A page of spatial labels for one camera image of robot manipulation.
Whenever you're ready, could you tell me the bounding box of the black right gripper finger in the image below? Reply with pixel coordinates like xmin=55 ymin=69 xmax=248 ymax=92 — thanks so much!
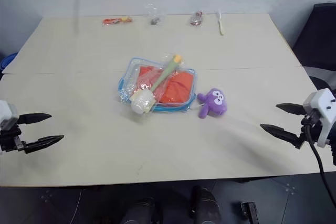
xmin=260 ymin=123 xmax=305 ymax=150
xmin=275 ymin=102 xmax=307 ymax=116

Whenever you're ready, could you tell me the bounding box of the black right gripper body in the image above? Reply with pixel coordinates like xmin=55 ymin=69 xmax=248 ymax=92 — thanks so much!
xmin=300 ymin=108 xmax=325 ymax=146

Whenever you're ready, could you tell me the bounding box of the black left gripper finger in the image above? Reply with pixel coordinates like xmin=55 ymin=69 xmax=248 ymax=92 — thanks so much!
xmin=17 ymin=113 xmax=53 ymax=126
xmin=24 ymin=135 xmax=65 ymax=154

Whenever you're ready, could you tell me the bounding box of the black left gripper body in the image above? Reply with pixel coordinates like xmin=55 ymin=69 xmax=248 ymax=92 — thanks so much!
xmin=0 ymin=123 xmax=27 ymax=154

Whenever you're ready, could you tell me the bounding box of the clear pouch with orange cloth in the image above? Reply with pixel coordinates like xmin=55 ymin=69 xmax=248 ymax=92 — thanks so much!
xmin=117 ymin=56 xmax=197 ymax=113

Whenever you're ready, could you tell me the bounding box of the orange cloth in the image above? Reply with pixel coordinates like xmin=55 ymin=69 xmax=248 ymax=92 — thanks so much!
xmin=138 ymin=66 xmax=195 ymax=103

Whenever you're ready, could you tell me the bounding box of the clear plastic bag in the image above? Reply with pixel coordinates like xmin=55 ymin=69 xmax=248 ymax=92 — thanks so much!
xmin=143 ymin=3 xmax=167 ymax=27

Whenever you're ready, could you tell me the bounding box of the blue plastic basket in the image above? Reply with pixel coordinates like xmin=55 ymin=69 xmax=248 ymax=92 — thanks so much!
xmin=0 ymin=52 xmax=18 ymax=71

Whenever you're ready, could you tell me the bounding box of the black office chair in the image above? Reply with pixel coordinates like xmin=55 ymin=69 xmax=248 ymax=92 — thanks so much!
xmin=291 ymin=3 xmax=336 ymax=96

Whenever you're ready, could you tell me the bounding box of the purple plush toy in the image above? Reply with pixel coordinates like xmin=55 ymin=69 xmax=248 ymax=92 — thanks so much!
xmin=196 ymin=88 xmax=228 ymax=119

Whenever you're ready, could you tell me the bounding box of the black rectangular block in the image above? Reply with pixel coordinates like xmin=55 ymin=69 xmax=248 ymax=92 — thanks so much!
xmin=240 ymin=201 xmax=258 ymax=224

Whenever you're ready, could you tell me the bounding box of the green and white brush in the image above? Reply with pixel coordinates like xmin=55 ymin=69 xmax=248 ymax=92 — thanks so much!
xmin=130 ymin=54 xmax=183 ymax=116

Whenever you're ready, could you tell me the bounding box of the white yellow toothbrush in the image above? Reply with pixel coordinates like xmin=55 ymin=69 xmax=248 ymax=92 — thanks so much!
xmin=216 ymin=10 xmax=226 ymax=36

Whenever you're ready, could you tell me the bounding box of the orange snack packet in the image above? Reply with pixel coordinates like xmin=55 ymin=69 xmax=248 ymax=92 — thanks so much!
xmin=102 ymin=16 xmax=133 ymax=27

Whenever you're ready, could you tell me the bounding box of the clear packet with red label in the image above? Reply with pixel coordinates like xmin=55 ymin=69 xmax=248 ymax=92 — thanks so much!
xmin=189 ymin=10 xmax=205 ymax=27

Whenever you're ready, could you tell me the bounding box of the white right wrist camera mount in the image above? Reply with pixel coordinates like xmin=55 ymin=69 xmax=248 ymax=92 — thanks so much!
xmin=303 ymin=88 xmax=336 ymax=148

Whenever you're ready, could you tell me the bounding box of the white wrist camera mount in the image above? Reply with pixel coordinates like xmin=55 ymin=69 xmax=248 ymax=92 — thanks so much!
xmin=303 ymin=88 xmax=336 ymax=148
xmin=0 ymin=100 xmax=19 ymax=130

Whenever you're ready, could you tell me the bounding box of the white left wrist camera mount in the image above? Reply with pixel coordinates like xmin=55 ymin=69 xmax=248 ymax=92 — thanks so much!
xmin=0 ymin=100 xmax=19 ymax=130

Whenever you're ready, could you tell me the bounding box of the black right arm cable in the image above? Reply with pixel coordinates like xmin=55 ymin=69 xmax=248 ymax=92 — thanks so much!
xmin=304 ymin=123 xmax=336 ymax=210

